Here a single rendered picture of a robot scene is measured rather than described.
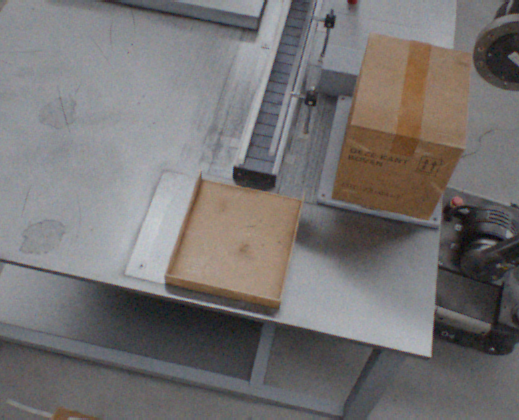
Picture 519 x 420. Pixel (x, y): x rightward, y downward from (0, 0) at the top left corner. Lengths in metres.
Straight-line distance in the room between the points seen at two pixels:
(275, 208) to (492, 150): 1.61
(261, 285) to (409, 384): 1.01
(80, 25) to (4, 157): 0.51
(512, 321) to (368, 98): 1.05
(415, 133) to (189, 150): 0.59
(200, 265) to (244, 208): 0.19
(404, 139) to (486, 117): 1.76
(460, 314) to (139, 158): 1.15
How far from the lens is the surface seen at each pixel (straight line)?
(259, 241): 1.54
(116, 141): 1.73
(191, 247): 1.53
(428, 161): 1.46
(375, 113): 1.43
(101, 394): 2.29
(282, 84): 1.80
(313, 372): 2.31
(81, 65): 1.93
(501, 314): 2.25
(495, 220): 2.26
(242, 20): 2.01
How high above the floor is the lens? 2.14
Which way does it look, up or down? 55 degrees down
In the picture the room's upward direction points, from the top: 6 degrees clockwise
